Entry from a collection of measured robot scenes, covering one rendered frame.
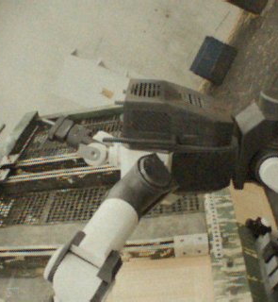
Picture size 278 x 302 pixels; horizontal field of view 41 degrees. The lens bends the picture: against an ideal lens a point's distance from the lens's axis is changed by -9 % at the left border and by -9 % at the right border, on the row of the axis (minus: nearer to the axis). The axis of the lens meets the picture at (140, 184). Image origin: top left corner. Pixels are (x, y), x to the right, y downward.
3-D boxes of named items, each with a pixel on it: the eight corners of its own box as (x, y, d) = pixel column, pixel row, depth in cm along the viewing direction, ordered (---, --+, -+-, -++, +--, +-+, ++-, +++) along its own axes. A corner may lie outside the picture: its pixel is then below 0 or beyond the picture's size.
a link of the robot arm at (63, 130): (63, 108, 148) (89, 120, 147) (64, 122, 157) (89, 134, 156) (45, 132, 143) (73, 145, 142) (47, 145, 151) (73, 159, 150)
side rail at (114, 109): (188, 113, 274) (187, 99, 269) (40, 133, 287) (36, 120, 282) (188, 109, 281) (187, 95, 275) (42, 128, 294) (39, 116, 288)
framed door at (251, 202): (286, 263, 197) (287, 260, 196) (200, 229, 186) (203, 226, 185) (255, 176, 273) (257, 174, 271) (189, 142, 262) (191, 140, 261)
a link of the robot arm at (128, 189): (153, 212, 85) (171, 178, 96) (121, 184, 84) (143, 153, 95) (123, 238, 92) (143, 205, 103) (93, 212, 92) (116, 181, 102)
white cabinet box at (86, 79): (211, 117, 514) (68, 53, 475) (191, 153, 538) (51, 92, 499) (204, 105, 569) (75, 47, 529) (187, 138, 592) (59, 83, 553)
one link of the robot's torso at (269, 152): (284, 130, 116) (249, 126, 116) (296, 150, 105) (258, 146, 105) (276, 166, 123) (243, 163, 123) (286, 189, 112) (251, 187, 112)
